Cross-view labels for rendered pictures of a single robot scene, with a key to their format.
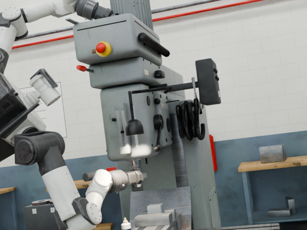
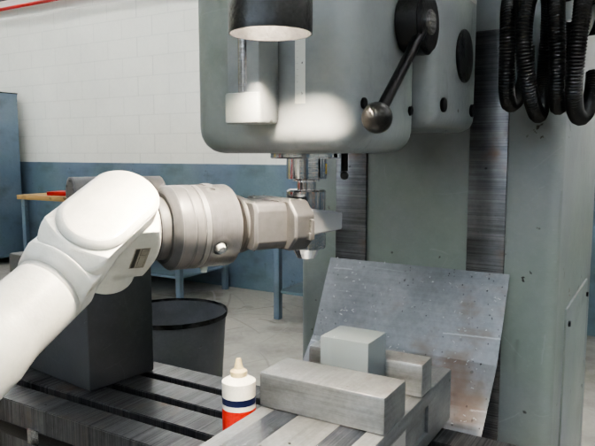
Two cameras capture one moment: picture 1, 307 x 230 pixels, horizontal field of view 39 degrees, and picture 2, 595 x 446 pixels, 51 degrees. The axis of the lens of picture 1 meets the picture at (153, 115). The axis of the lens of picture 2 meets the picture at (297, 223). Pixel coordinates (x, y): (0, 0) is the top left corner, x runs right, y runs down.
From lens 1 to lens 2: 121 cm
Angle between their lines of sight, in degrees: 19
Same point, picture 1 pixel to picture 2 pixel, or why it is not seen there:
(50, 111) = not seen: hidden behind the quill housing
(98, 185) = (61, 239)
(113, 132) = (221, 37)
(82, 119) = not seen: hidden behind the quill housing
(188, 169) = (513, 222)
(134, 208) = (331, 307)
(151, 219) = (318, 394)
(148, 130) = (353, 35)
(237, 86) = not seen: outside the picture
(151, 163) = (401, 184)
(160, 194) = (411, 281)
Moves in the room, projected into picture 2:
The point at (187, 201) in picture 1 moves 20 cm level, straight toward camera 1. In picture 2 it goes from (490, 320) to (482, 361)
